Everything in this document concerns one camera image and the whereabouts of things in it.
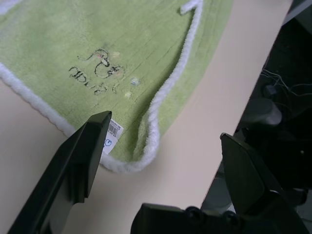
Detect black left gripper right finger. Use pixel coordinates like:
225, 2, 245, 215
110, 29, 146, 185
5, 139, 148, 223
220, 133, 310, 234

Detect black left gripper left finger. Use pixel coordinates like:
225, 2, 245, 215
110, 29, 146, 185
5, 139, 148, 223
7, 111, 113, 234

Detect green towel with white trim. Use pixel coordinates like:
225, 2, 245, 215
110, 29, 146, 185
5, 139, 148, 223
0, 0, 234, 174

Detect thin grey floor wires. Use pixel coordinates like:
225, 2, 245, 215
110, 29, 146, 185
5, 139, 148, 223
260, 69, 312, 98

